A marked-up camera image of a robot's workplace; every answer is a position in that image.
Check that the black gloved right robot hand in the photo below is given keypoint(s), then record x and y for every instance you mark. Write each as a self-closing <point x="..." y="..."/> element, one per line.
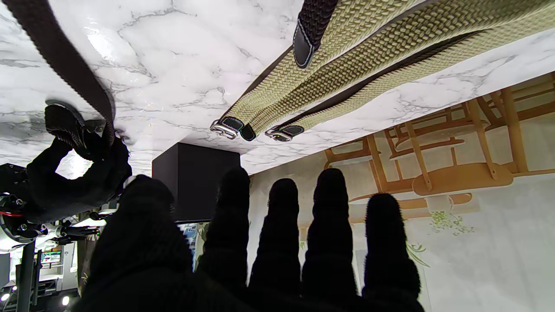
<point x="99" y="186"/>

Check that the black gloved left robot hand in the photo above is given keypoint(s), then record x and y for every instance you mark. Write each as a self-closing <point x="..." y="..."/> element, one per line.
<point x="277" y="268"/>

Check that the dark brown woven belt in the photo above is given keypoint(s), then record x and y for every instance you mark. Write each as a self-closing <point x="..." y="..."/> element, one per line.
<point x="65" y="56"/>

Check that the black square storage box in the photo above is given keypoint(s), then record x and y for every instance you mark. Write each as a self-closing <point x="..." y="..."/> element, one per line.
<point x="195" y="177"/>

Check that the beige woven belt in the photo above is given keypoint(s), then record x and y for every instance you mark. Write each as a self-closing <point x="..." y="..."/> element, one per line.
<point x="347" y="52"/>
<point x="390" y="84"/>

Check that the printed room scene backdrop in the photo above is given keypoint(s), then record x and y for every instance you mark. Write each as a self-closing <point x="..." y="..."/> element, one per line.
<point x="477" y="238"/>

